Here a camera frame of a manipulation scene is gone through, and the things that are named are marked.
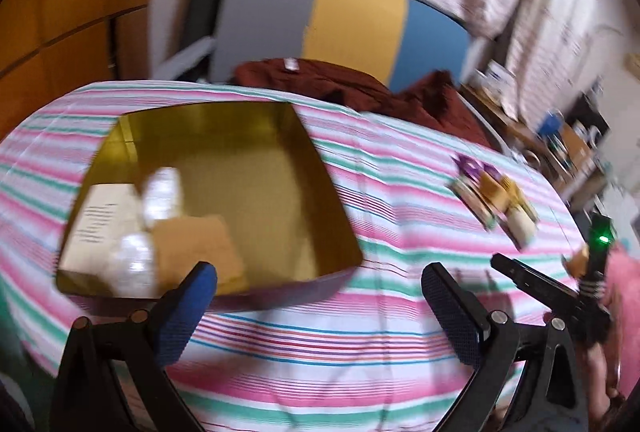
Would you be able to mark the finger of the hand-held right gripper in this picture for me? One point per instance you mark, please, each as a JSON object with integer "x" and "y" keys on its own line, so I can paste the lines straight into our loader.
{"x": 535, "y": 282}

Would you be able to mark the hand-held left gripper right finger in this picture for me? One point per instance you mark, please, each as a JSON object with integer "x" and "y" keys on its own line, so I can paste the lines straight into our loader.
{"x": 450, "y": 307}

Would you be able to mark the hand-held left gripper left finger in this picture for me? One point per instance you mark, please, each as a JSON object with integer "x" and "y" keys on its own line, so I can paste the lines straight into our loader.
{"x": 184, "y": 312}

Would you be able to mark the gold tin box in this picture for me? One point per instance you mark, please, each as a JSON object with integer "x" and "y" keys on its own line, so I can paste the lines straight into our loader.
{"x": 260, "y": 192}

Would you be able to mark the person's right hand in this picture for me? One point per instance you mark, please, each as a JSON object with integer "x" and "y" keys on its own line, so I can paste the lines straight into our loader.
{"x": 602, "y": 377}

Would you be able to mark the pink garment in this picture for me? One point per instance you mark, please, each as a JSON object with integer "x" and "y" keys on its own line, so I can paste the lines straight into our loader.
{"x": 625, "y": 302}

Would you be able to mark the cream snack packet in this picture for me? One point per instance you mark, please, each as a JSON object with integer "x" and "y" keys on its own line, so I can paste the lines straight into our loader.
{"x": 522, "y": 224}

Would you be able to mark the white wrapped ball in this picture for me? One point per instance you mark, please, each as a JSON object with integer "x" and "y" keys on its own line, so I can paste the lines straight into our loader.
{"x": 161, "y": 194}
{"x": 132, "y": 264}

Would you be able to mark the yellow snack packet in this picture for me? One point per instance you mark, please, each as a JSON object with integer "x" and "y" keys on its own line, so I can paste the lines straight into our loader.
{"x": 497, "y": 192}

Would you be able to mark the striped pink green cloth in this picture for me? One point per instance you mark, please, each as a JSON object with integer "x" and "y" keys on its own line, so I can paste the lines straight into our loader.
{"x": 350, "y": 362}

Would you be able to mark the packets inside gold box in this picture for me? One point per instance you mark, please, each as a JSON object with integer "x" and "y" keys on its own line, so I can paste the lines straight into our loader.
{"x": 100, "y": 222}

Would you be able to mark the wooden side shelf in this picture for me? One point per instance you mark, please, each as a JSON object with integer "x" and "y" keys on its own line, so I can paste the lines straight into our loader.
{"x": 515, "y": 126}

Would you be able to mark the blue jug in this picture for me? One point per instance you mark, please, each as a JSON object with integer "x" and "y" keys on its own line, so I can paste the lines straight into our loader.
{"x": 551, "y": 121}

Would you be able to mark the black cabinet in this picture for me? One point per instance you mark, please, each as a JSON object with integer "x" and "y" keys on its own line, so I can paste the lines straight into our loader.
{"x": 592, "y": 111}

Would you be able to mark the white blue carton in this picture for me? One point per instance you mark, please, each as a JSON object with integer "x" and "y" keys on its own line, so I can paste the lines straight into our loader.
{"x": 500, "y": 74}

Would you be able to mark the maroon garment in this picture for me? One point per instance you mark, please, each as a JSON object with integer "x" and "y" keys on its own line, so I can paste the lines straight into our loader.
{"x": 360, "y": 86}

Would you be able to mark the beige patterned curtain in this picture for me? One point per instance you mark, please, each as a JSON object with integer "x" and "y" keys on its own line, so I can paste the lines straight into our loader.
{"x": 560, "y": 11}

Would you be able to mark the grey yellow blue chair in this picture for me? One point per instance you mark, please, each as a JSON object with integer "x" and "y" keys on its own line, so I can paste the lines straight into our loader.
{"x": 350, "y": 21}

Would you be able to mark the beige wall unit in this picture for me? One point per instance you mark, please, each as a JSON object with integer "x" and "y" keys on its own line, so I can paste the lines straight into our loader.
{"x": 633, "y": 66}

